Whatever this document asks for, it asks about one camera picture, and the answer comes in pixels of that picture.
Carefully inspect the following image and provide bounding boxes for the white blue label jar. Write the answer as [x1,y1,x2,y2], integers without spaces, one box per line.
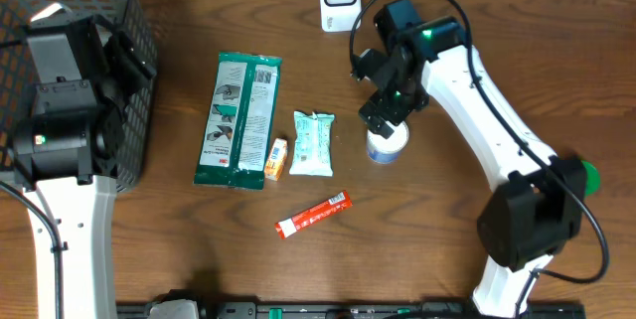
[366,121,409,164]

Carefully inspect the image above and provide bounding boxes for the mint green wipes pack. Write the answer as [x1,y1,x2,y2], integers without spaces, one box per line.
[289,111,335,177]

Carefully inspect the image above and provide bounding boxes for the red snack bar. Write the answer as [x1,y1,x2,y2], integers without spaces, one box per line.
[275,191,353,239]

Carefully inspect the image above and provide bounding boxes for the orange Kleenex tissue pack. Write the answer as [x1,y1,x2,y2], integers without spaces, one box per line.
[264,138,288,181]

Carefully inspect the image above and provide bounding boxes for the green white 3M package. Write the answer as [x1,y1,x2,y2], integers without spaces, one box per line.
[193,53,282,191]

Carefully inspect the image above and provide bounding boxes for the green lid jar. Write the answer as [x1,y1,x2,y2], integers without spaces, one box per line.
[581,160,600,196]

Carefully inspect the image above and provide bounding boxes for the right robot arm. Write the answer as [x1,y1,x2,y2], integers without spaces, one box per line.
[353,0,588,318]

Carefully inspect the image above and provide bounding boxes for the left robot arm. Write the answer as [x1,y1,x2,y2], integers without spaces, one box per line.
[2,2,157,318]

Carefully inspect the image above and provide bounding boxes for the grey plastic mesh basket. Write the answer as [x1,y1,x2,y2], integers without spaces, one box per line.
[1,0,157,192]

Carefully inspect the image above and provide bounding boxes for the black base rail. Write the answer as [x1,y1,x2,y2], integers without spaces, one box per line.
[116,288,587,319]

